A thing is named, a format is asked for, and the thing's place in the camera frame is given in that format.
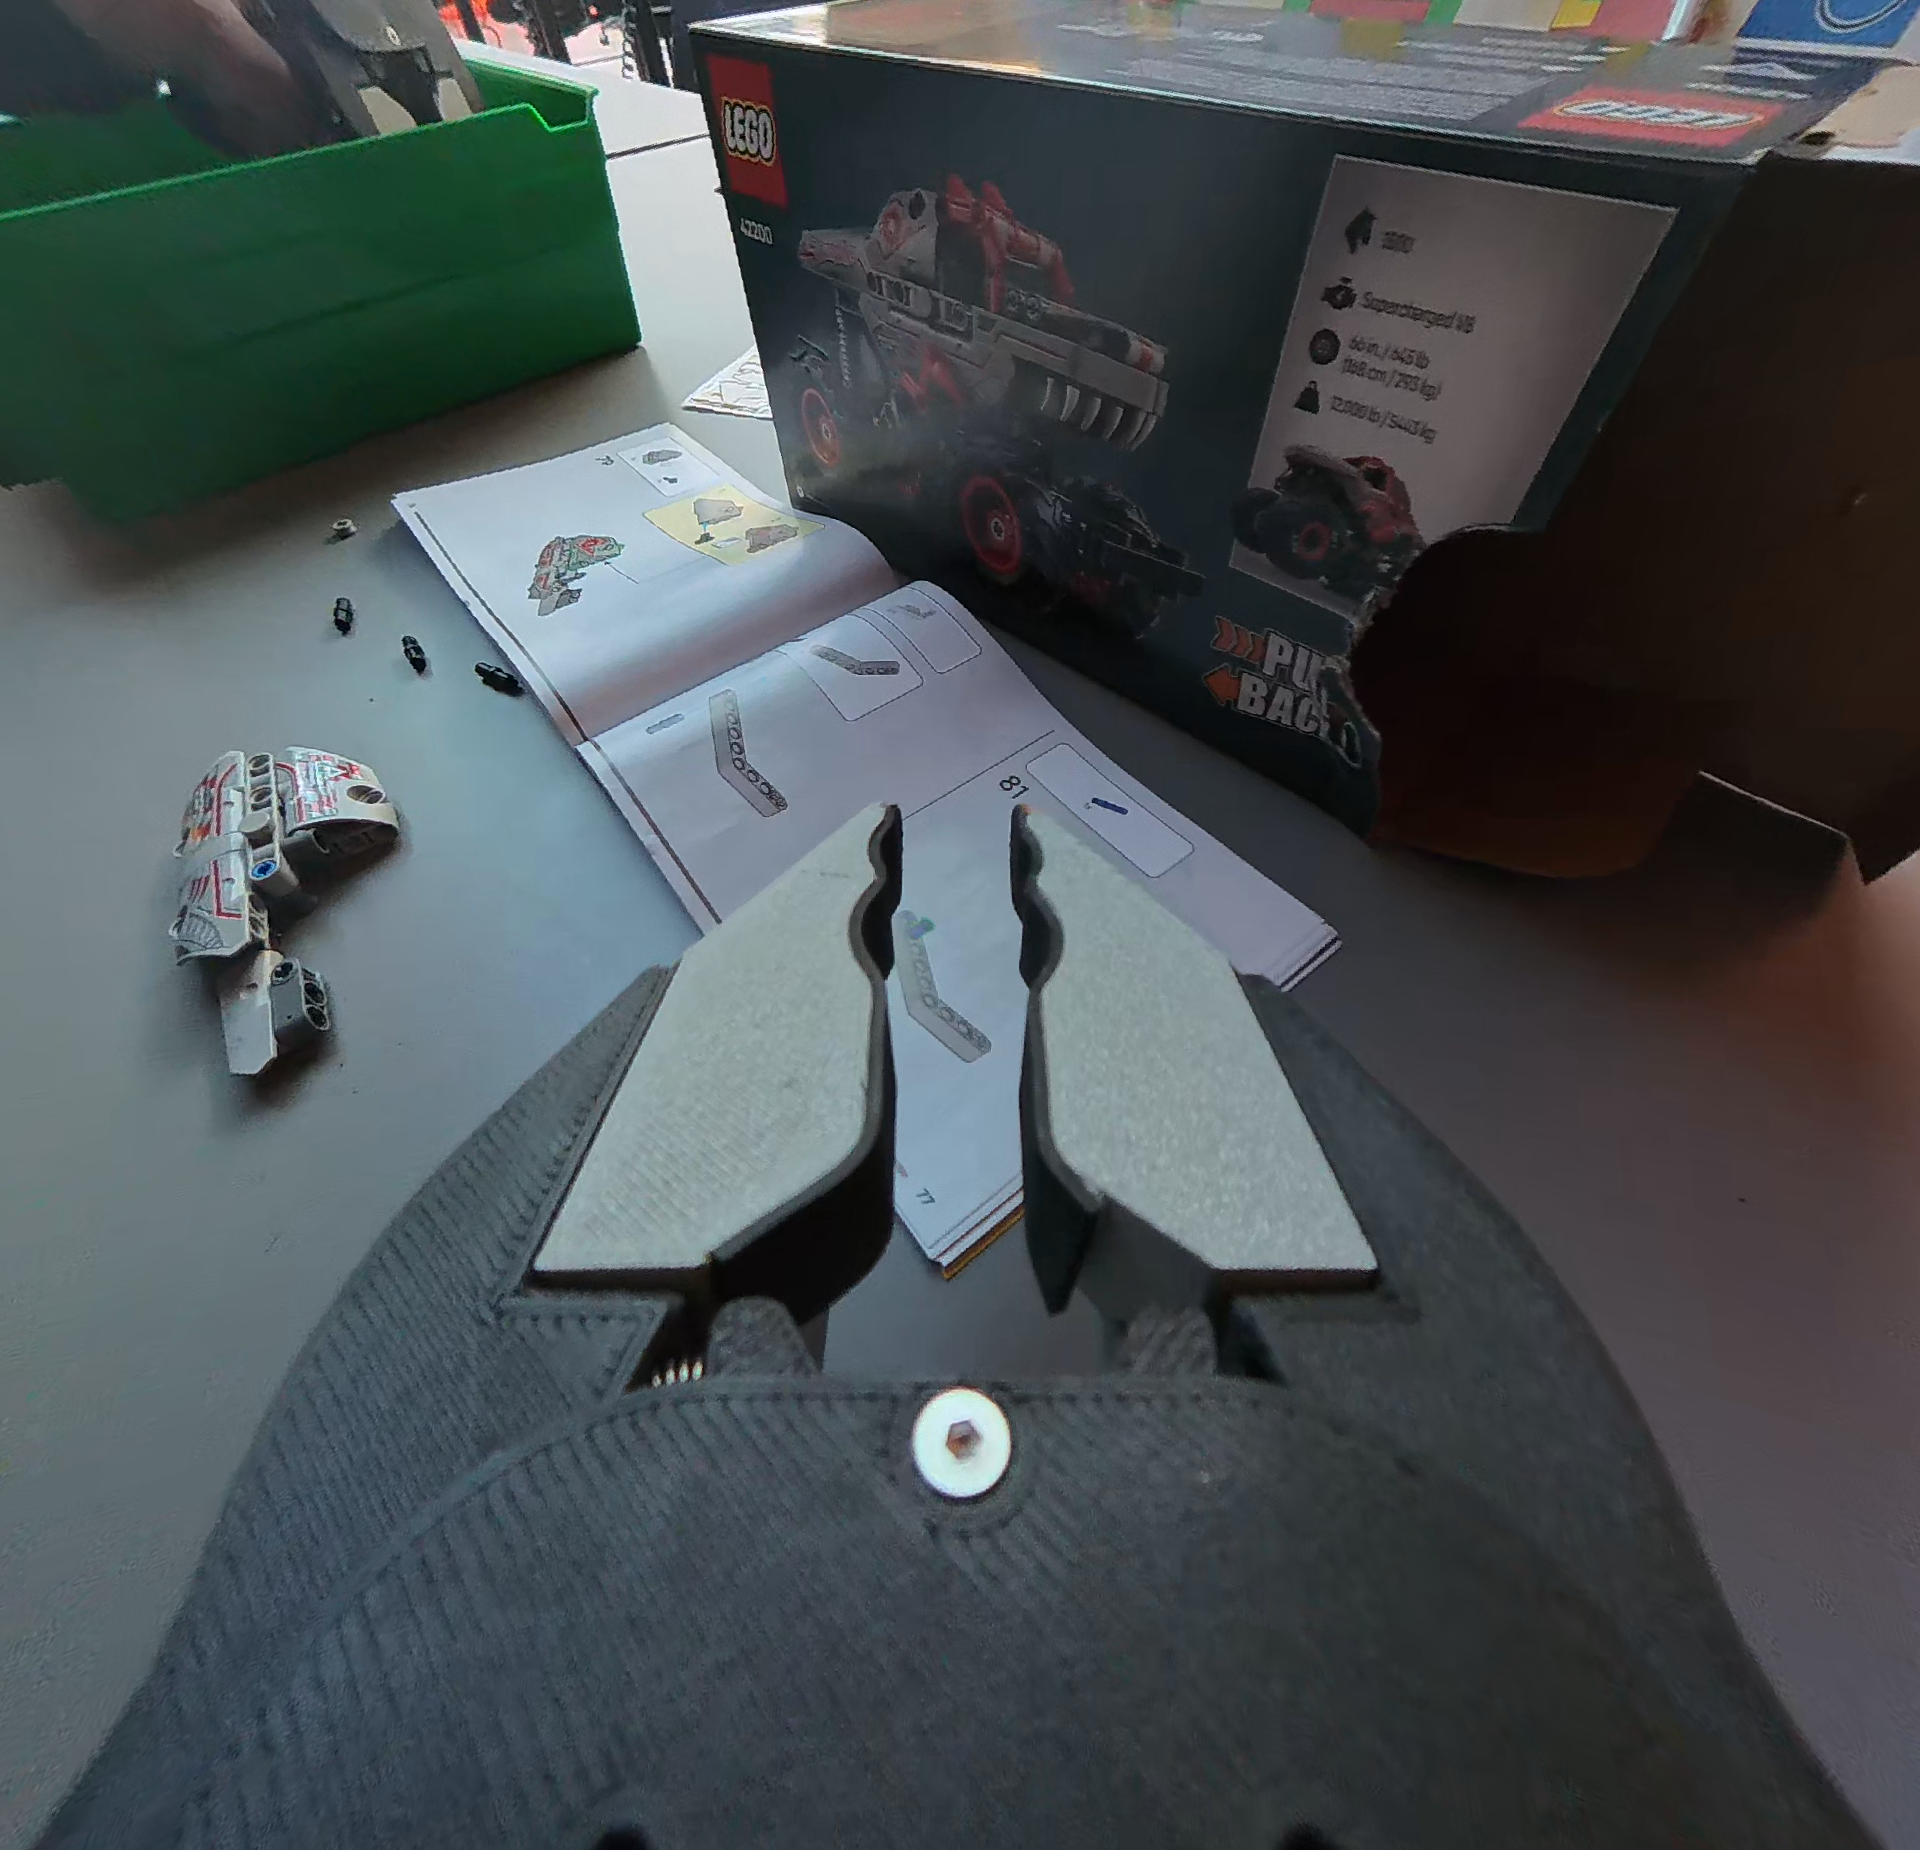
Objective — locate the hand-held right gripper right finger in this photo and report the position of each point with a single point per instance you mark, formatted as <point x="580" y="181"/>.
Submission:
<point x="1186" y="1115"/>

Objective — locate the person's left hand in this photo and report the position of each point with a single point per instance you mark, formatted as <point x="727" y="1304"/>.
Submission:
<point x="195" y="21"/>

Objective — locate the dark lego set box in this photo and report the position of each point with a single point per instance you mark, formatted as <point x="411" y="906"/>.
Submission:
<point x="1051" y="304"/>

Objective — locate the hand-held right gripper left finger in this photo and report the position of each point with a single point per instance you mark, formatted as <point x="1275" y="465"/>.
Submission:
<point x="720" y="1115"/>

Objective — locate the green plastic bin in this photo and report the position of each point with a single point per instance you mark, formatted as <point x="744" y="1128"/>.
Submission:
<point x="301" y="304"/>

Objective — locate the grey lego assembly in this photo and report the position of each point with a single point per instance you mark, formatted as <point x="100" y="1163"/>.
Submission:
<point x="255" y="861"/>

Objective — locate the white paper sheet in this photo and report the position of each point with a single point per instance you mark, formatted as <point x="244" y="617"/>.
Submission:
<point x="738" y="388"/>

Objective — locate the lego instruction booklet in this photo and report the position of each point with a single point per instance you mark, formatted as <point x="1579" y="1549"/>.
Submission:
<point x="720" y="635"/>

